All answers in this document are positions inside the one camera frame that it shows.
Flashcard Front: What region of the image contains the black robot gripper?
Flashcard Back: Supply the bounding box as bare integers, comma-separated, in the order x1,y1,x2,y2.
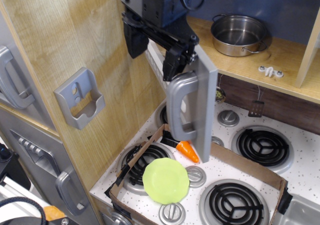
121,0,200,82

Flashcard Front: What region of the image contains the grey toy microwave door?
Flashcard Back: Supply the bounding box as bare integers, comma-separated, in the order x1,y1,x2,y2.
146,40,219,164

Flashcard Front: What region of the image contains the back left stove burner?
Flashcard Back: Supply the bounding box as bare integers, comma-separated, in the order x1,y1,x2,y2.
155,102,168,128

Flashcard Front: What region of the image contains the stove burner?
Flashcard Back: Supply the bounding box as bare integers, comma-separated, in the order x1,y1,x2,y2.
198,179,270,225
155,102,168,128
116,142,175,196
230,125,295,174

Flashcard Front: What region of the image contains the stainless steel pot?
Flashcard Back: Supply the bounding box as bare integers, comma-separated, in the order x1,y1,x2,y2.
210,14,268,57

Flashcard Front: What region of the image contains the hanging round strainer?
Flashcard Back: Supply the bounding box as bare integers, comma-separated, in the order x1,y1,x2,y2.
215,86,226,104

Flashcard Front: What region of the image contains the back centre grey knob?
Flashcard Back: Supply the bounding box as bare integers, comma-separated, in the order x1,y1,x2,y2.
217,110,240,127

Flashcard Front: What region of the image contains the orange toy carrot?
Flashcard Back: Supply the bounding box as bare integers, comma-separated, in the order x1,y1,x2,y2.
176,141,200,163

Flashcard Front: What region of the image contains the small centre grey knob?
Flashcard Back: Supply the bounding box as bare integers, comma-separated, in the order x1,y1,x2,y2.
211,136,224,147

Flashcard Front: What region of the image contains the white door latch clip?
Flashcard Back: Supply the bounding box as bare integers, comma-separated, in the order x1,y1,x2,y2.
258,65,284,78

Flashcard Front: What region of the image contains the hanging small spatula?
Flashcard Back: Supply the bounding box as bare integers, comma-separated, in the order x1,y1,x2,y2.
248,100,265,118

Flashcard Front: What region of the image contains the green plastic plate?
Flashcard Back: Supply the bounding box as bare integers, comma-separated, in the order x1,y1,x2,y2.
142,157,190,205

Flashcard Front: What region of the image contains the middle grey stove knob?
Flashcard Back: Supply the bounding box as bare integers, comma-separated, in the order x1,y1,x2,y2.
186,165,207,189

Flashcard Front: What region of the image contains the grey stove knob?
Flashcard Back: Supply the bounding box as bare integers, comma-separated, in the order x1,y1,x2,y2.
186,165,207,189
158,202,186,225

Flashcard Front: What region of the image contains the front left stove burner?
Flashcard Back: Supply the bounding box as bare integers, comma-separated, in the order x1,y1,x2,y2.
116,142,175,196

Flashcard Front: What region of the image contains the back right stove burner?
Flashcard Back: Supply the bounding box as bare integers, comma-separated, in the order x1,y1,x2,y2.
230,125,295,174

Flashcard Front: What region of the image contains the grey ice dispenser panel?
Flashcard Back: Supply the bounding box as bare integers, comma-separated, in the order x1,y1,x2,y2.
10,129,61,178

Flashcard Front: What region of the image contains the front grey stove knob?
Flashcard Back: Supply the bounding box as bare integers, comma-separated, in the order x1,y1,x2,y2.
158,202,186,225

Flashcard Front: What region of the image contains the front right stove burner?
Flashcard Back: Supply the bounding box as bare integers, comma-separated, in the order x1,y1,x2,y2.
198,179,270,225

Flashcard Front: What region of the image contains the orange object bottom left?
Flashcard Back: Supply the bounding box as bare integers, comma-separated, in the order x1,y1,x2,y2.
43,205,66,222

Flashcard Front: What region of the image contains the grey metal sink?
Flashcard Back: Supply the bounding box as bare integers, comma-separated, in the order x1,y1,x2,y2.
271,194,320,225

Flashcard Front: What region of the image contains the grey wall phone holder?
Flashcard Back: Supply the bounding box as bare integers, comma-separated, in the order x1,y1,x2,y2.
54,67,106,130

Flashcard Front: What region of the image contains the brown cardboard frame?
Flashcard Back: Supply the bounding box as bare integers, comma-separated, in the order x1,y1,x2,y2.
104,124,288,225

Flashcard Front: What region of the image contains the upper grey fridge handle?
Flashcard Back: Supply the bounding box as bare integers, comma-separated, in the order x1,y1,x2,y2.
0,45,35,109

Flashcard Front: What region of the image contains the grey fridge handle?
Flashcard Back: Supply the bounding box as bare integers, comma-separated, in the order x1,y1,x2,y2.
0,45,35,109
55,171,85,216

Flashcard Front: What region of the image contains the lower grey fridge handle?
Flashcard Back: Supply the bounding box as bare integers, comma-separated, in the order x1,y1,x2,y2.
55,171,85,216

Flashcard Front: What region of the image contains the black cable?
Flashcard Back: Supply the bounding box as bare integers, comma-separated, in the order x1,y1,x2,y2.
0,196,47,225

